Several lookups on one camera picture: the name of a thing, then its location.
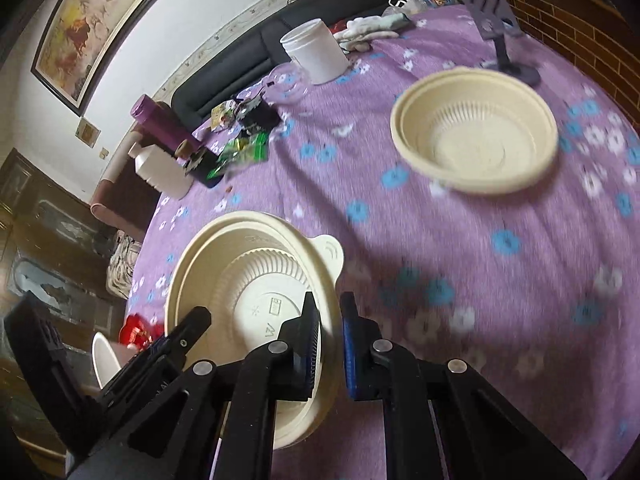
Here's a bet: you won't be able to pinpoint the cream plastic bowl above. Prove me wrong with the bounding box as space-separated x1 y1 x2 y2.
164 211 345 448
390 67 559 195

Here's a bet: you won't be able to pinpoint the white bowl stack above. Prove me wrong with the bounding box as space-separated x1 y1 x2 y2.
91 332 138 388

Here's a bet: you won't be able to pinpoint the black device left edge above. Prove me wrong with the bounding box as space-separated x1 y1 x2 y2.
3 292 100 460

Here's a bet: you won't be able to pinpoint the purple floral tablecloth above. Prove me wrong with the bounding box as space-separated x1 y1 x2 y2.
128 6 639 479

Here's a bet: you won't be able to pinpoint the patterned bag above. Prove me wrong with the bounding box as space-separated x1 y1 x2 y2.
105 230 141 299

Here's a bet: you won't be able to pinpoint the dark wooden cabinet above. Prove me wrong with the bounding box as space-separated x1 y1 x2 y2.
0 147 126 476

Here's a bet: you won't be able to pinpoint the maroon armchair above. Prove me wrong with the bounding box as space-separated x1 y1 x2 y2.
89 127 160 242

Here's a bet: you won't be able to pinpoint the white plastic bottle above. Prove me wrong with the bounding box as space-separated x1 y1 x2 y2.
128 143 193 200

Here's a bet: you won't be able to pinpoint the small black jar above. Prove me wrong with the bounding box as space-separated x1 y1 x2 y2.
183 146 224 188

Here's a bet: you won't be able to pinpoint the green snack wrapper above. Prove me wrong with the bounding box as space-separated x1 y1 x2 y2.
206 130 269 180

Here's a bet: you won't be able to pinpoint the purple thermos bottle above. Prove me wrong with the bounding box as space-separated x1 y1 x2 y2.
130 94 202 155

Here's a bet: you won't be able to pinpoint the white cloth gloves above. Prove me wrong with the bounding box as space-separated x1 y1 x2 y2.
333 13 413 52

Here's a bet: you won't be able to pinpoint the white plastic cup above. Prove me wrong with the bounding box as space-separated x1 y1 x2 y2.
280 18 349 86

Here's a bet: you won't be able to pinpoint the framed horse painting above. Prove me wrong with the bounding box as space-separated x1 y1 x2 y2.
32 0 155 116

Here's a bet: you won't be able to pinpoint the black sofa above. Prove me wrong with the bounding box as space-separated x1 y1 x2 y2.
170 0 388 131

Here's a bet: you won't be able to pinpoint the small wall picture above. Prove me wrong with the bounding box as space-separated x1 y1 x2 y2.
75 117 101 148

